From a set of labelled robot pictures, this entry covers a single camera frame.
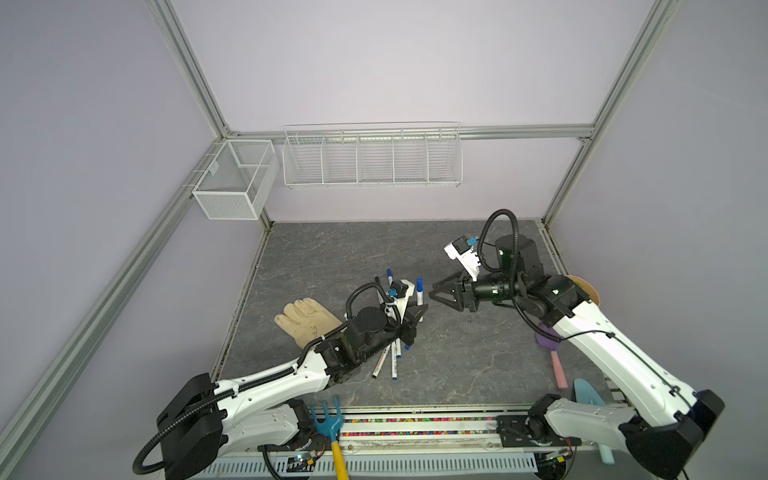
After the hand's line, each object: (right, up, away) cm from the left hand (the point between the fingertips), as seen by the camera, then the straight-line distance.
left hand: (425, 309), depth 72 cm
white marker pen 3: (-2, +4, -3) cm, 5 cm away
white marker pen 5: (-8, -18, +13) cm, 23 cm away
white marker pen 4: (-11, -17, +13) cm, 24 cm away
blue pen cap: (-2, +7, -5) cm, 8 cm away
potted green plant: (+50, +3, +15) cm, 52 cm away
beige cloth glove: (-36, -8, +22) cm, 43 cm away
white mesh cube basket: (-60, +38, +27) cm, 76 cm away
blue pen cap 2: (-4, -15, +17) cm, 23 cm away
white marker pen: (-9, +5, +33) cm, 35 cm away
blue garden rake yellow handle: (-23, -30, +2) cm, 38 cm away
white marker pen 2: (-14, +4, +31) cm, 35 cm away
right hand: (+1, +5, -6) cm, 8 cm away
